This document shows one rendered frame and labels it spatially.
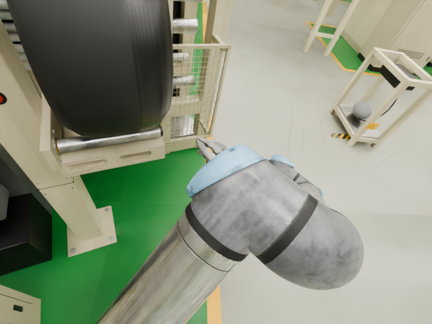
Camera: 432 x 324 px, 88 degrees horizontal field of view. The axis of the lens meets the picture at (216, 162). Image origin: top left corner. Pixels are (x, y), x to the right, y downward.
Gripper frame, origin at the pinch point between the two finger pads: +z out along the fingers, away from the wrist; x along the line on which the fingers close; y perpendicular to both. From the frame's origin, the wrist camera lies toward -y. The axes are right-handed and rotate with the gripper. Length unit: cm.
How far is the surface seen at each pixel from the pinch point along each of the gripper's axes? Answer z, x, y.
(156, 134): 9.2, -2.0, 19.0
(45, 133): 35.1, -23.2, 24.0
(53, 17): 41.3, -7.4, -14.4
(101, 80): 30.1, -9.2, -9.8
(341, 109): -153, 184, 81
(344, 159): -163, 118, 61
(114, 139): 19.1, -12.4, 21.3
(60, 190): 21, -39, 55
